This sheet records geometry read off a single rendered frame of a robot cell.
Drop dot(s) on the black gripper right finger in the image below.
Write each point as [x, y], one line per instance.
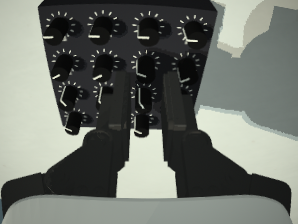
[189, 152]

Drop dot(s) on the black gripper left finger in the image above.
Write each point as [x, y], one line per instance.
[89, 170]

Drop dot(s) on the black knob box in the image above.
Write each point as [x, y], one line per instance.
[71, 24]

